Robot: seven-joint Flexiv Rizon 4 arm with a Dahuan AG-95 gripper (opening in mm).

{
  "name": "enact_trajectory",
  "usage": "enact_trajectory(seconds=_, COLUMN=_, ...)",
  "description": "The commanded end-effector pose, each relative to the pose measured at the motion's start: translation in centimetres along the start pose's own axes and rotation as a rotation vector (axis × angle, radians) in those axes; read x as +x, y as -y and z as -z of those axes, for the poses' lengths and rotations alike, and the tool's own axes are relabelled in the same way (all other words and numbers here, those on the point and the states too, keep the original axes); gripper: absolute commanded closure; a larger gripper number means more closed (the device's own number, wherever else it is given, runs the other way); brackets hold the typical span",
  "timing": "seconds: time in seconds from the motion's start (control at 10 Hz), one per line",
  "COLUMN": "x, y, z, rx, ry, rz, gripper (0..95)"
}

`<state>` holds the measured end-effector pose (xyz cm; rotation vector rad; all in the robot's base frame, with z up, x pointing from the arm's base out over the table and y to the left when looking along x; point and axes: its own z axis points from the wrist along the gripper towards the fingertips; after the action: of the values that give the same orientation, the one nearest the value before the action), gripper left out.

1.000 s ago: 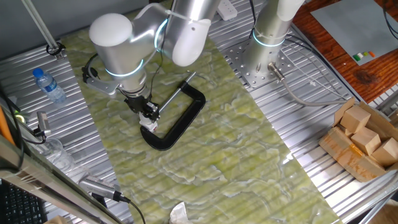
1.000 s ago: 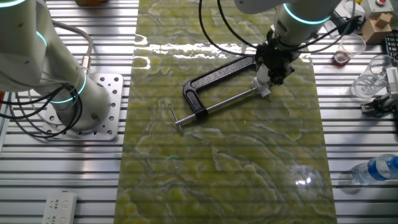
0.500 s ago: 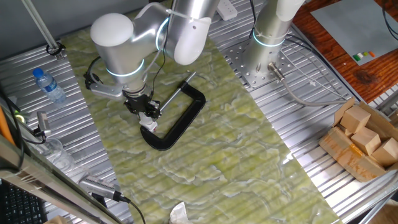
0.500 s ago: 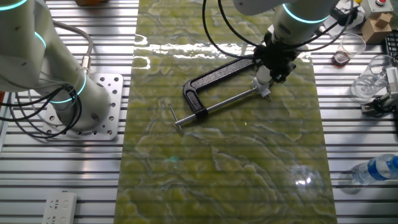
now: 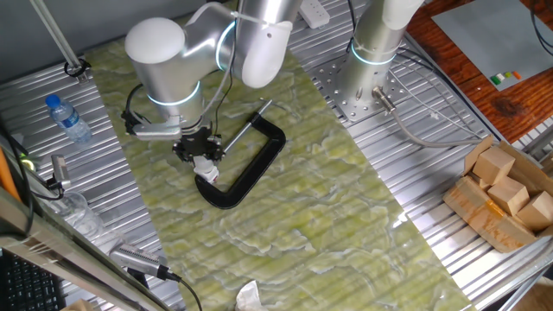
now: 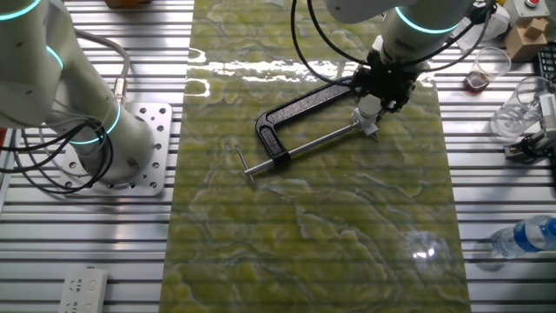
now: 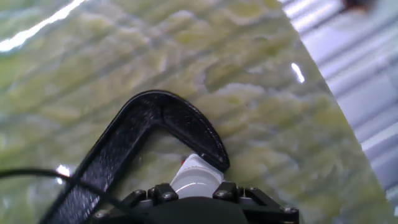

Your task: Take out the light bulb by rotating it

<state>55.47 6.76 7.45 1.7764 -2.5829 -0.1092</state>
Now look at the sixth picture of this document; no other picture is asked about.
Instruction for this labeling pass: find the black C-clamp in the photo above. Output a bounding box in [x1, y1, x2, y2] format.
[234, 80, 364, 189]

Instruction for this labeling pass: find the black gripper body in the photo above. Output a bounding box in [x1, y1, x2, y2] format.
[354, 51, 419, 100]

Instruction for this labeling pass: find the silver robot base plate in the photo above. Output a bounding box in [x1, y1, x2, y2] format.
[58, 102, 174, 196]

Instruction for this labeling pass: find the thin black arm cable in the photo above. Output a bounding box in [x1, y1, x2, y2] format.
[407, 0, 497, 73]

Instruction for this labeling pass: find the white power strip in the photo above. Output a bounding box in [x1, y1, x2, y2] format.
[58, 266, 109, 313]

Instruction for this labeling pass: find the small wooden block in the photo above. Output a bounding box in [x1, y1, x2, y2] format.
[524, 17, 550, 41]

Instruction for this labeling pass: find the black and metal tool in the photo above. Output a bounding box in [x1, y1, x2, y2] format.
[503, 130, 556, 164]

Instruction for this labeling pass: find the white ribbed device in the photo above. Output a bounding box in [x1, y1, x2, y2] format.
[538, 92, 556, 131]

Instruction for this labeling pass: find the tan cardboard box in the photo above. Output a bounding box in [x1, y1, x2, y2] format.
[505, 25, 548, 62]

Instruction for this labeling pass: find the clear plastic cup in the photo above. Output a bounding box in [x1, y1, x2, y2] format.
[489, 76, 551, 141]

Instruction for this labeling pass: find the black keyboard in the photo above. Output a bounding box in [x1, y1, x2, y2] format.
[537, 43, 556, 82]

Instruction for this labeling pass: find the green marble pattern mat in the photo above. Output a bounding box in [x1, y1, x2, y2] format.
[158, 0, 473, 313]

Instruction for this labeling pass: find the black base cable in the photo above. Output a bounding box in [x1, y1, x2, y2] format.
[0, 123, 115, 196]
[0, 123, 103, 173]

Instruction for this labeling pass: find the blue label water bottle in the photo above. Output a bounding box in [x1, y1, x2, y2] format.
[490, 215, 556, 261]

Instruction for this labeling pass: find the grey emergency stop box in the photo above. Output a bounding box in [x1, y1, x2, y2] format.
[514, 0, 551, 25]

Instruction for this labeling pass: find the white light bulb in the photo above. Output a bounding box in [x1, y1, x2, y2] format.
[356, 93, 384, 118]

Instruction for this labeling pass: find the glass beaker with dark liquid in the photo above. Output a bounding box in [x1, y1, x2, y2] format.
[464, 46, 513, 93]

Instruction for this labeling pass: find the grey base cable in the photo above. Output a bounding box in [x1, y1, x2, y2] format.
[74, 29, 131, 105]

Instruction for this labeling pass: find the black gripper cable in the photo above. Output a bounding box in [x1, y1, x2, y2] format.
[306, 0, 373, 66]
[289, 0, 355, 84]

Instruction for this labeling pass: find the white crumpled plastic bag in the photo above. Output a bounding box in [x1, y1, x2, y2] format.
[451, 3, 512, 51]

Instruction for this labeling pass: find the brown wooden item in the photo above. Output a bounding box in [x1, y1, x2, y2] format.
[103, 0, 153, 10]

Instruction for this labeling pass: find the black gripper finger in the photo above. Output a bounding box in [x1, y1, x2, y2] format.
[381, 93, 409, 114]
[351, 77, 370, 100]

